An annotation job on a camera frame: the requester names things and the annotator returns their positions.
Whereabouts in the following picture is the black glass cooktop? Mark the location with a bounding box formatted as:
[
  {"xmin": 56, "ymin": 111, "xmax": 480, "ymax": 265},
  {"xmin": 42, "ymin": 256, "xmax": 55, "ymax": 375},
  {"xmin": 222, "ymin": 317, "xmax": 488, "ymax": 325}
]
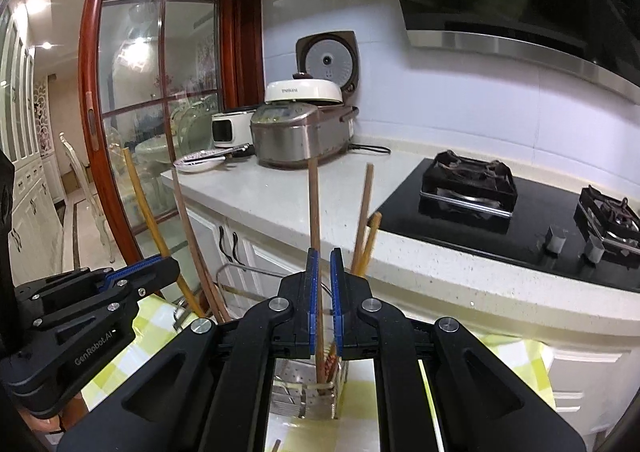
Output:
[{"xmin": 375, "ymin": 149, "xmax": 640, "ymax": 293}]

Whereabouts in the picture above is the green checked tablecloth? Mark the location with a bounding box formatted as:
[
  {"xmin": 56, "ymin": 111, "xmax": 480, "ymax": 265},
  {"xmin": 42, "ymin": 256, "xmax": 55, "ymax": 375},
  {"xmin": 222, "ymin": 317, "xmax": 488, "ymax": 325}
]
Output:
[{"xmin": 75, "ymin": 294, "xmax": 557, "ymax": 452}]

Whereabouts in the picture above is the small white appliance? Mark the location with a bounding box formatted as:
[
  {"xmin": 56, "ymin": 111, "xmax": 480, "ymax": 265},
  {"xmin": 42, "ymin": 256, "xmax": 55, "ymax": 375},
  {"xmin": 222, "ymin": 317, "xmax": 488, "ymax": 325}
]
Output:
[{"xmin": 210, "ymin": 106, "xmax": 259, "ymax": 149}]

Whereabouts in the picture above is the red framed glass door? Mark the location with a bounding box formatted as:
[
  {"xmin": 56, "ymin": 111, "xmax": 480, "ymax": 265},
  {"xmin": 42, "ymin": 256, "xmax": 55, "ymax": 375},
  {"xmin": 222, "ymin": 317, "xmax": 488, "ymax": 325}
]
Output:
[{"xmin": 77, "ymin": 0, "xmax": 264, "ymax": 279}]

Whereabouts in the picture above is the white stone countertop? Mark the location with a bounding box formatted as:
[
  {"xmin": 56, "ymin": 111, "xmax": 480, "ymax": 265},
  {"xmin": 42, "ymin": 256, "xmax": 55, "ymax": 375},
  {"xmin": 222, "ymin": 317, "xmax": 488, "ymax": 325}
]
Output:
[{"xmin": 160, "ymin": 146, "xmax": 640, "ymax": 339}]

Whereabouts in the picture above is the black burner grate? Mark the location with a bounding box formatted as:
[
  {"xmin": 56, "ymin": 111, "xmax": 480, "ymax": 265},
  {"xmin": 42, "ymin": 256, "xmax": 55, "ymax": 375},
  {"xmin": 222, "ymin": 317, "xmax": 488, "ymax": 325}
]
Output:
[
  {"xmin": 418, "ymin": 150, "xmax": 519, "ymax": 221},
  {"xmin": 572, "ymin": 184, "xmax": 640, "ymax": 263}
]

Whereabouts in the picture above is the white dining chair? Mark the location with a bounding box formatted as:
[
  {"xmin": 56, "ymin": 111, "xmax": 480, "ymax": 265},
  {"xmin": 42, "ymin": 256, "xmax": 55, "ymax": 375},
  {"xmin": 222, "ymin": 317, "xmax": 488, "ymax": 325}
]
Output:
[{"xmin": 58, "ymin": 132, "xmax": 117, "ymax": 263}]

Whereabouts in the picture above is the dark kitchen utensil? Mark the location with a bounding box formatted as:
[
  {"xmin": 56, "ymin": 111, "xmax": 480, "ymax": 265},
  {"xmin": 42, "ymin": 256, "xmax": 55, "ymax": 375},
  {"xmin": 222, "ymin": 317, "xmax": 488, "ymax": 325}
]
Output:
[{"xmin": 220, "ymin": 143, "xmax": 254, "ymax": 161}]

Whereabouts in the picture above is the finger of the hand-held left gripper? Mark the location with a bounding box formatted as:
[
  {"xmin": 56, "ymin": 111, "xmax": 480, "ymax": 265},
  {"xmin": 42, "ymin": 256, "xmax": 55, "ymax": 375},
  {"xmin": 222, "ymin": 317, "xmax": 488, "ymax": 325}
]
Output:
[
  {"xmin": 34, "ymin": 259, "xmax": 182, "ymax": 333},
  {"xmin": 14, "ymin": 255, "xmax": 169, "ymax": 313}
]

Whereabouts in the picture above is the white domed lid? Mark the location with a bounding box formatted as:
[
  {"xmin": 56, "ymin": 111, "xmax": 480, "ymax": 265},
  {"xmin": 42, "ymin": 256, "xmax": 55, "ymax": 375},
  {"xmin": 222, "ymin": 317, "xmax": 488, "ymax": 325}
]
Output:
[{"xmin": 263, "ymin": 73, "xmax": 346, "ymax": 107}]

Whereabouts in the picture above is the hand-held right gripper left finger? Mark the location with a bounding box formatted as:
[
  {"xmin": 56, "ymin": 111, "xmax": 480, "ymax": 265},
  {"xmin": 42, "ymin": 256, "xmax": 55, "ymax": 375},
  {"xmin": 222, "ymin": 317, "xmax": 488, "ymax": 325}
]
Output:
[{"xmin": 56, "ymin": 248, "xmax": 321, "ymax": 452}]

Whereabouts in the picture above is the silver rice cooker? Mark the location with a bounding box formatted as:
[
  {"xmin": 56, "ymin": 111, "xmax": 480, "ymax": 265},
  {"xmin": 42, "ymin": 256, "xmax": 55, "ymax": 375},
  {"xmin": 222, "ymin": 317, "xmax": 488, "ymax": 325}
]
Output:
[{"xmin": 249, "ymin": 30, "xmax": 361, "ymax": 170}]

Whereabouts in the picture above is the white display cabinet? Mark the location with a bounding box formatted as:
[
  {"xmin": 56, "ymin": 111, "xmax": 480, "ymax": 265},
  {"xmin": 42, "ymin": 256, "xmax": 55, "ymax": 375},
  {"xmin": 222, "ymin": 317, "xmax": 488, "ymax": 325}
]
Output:
[{"xmin": 0, "ymin": 6, "xmax": 67, "ymax": 285}]

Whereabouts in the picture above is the white plate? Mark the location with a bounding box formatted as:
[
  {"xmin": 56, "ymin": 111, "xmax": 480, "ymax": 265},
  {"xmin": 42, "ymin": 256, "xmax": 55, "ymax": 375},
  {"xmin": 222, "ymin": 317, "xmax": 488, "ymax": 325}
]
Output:
[{"xmin": 173, "ymin": 150, "xmax": 227, "ymax": 174}]

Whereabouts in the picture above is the metal wire utensil rack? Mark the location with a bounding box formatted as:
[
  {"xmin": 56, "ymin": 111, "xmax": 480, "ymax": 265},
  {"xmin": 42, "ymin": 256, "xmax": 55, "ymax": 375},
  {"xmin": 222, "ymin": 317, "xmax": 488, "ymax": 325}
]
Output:
[{"xmin": 172, "ymin": 262, "xmax": 351, "ymax": 421}]

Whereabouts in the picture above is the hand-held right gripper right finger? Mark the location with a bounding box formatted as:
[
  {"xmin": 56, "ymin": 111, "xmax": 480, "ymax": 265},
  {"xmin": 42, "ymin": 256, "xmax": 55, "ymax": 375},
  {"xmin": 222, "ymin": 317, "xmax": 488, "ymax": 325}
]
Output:
[{"xmin": 330, "ymin": 247, "xmax": 587, "ymax": 452}]

